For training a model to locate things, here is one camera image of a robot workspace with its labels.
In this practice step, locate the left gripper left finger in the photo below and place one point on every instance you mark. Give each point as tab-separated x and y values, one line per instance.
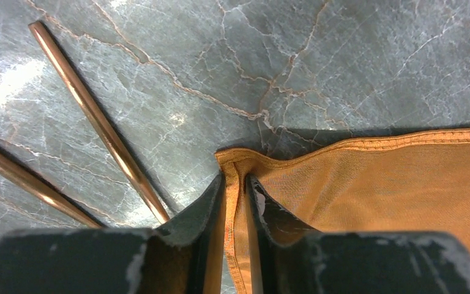
184	255

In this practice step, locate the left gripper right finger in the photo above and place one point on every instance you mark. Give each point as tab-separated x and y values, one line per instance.
289	256

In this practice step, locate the orange cloth napkin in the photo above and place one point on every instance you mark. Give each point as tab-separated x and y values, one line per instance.
417	181

